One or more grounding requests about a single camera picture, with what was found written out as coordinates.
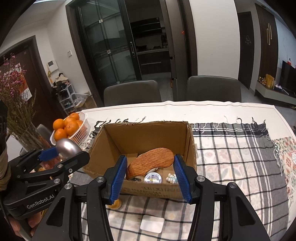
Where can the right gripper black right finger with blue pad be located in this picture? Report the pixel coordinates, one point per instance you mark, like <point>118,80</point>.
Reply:
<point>238,219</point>

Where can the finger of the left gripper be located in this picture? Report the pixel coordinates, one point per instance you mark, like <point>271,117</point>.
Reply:
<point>33,158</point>
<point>61,170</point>

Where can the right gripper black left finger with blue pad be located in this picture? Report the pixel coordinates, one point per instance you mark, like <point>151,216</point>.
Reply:
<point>63,219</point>

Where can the silver grey computer mouse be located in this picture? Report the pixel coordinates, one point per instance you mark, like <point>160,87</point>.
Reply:
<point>67,148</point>

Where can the brown wooden curved piece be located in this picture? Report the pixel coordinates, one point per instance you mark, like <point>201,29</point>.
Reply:
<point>155,158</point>

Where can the person's left hand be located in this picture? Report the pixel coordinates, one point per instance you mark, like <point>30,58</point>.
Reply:
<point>33,222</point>

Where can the glass vase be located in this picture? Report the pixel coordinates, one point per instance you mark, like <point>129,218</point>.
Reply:
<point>31,139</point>

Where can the orange fruit front left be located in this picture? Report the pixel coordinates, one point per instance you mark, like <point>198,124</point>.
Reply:
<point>60,134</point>

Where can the orange fruit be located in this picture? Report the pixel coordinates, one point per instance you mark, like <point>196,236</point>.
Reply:
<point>60,134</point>
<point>71,127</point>
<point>58,123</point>

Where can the white plastic fruit basket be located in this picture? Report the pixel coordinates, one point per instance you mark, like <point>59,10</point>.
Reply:
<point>83,131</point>

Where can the orange fruit centre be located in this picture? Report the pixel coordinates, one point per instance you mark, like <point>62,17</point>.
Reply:
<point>71,127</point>

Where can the orange fruit back left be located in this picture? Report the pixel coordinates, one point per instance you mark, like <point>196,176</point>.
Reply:
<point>58,123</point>

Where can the small orange round object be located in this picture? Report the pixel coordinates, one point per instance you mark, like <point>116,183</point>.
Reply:
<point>116,205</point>

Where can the dried purple flower bouquet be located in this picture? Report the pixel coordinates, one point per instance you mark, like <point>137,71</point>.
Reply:
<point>20,103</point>

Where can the grey plaid tablecloth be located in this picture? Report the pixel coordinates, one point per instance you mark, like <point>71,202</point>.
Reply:
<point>242,153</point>

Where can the small white toy in box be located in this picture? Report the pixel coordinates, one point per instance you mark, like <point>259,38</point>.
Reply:
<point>172,178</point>

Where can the white shelf rack with clutter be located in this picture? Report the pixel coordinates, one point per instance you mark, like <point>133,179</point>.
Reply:
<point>69,99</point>

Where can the white power adapter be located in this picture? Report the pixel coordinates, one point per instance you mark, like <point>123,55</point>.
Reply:
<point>152,224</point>

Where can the floral patterned cloth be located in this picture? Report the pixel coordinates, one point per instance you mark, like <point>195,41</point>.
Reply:
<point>285,152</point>

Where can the round white tin in box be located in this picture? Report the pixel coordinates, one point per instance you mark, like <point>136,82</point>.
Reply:
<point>153,178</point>

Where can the open cardboard box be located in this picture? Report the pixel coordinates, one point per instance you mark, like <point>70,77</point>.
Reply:
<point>133,139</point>

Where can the left grey dining chair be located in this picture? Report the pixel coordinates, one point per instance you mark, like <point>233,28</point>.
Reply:
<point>144,91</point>

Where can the grey dining chair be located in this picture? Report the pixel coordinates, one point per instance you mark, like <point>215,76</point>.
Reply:
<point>213,88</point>
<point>144,91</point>

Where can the white tv cabinet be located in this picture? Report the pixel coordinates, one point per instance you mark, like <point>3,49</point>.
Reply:
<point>274,95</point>

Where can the right grey dining chair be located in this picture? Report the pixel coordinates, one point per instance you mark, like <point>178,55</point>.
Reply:
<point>213,88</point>

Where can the dark glass sliding door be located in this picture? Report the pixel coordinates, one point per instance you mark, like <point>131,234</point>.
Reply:
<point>121,42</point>

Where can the black television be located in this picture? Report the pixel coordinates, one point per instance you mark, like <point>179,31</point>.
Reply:
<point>288,77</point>

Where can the dark wooden entrance door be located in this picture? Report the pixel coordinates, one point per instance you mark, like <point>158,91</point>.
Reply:
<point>269,42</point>

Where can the white wall intercom panel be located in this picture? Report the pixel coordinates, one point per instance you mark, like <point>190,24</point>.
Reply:
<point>52,66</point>

